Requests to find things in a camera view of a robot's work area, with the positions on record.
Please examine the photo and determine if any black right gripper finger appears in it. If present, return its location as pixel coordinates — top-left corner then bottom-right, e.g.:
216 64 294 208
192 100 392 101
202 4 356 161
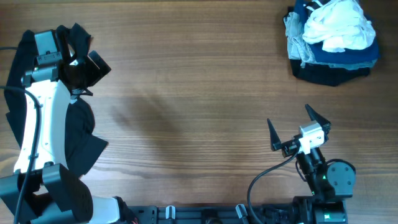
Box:
305 104 331 129
267 118 282 151

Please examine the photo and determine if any black t-shirt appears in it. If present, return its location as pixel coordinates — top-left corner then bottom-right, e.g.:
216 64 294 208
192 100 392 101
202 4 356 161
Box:
4 30 108 177

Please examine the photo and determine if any white printed t-shirt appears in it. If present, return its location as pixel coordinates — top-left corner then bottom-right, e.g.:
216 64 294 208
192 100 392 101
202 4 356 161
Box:
302 0 376 53

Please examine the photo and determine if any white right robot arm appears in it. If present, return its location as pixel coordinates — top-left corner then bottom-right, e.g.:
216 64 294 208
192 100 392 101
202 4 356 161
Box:
282 104 356 223

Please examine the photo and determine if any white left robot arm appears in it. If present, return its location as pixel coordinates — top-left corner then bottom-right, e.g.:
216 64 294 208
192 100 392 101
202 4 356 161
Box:
2 52 70 223

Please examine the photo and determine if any folded blue shirt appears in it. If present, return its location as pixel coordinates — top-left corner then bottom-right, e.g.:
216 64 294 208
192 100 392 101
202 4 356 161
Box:
294 0 379 64

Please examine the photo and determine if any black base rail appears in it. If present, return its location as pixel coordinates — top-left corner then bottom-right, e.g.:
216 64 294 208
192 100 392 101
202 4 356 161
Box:
130 204 348 224

